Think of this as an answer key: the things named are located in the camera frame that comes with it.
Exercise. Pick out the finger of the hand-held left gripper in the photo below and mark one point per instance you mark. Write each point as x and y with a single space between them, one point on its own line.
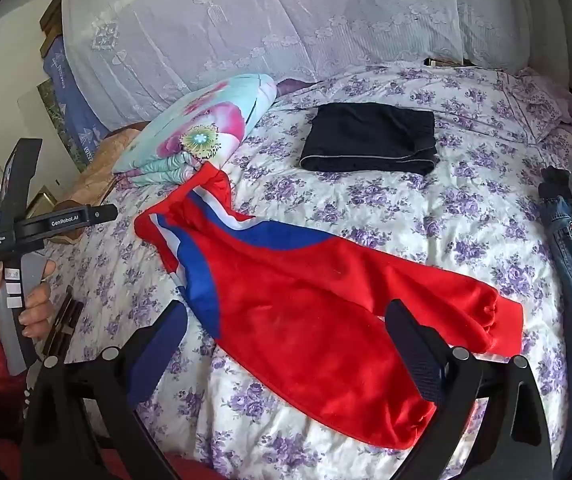
103 213
18 180

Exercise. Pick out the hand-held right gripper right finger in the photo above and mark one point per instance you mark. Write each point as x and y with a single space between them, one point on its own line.
420 360

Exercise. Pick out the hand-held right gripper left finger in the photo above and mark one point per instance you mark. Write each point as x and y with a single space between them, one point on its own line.
156 355

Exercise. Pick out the red pants with blue stripes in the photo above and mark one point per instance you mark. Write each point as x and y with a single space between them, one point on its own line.
291 310

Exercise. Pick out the folded black pants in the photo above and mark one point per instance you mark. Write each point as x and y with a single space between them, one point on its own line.
365 135

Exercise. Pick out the person's left hand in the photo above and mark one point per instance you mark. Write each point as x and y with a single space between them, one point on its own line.
36 310

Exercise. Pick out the peach blanket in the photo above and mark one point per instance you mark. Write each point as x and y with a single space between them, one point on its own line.
101 170

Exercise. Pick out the dark striped wooden object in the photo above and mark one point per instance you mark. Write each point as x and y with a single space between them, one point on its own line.
63 320

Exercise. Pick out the blue printed carton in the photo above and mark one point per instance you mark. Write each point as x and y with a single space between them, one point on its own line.
66 90

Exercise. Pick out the folded teal pink floral quilt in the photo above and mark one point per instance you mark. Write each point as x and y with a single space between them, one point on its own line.
206 125

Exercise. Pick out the purple floral bed sheet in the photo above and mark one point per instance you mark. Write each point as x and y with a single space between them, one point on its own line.
365 220

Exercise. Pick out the blue jeans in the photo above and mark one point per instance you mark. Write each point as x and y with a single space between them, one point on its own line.
570 270

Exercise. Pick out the dark cloth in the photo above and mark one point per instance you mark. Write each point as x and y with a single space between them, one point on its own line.
553 182

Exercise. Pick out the purple cloth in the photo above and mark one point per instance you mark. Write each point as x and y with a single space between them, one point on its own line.
293 86

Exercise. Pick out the purple floral pillow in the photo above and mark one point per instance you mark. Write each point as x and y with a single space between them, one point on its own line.
540 105

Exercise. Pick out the gold picture frame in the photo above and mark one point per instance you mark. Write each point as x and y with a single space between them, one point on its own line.
41 202

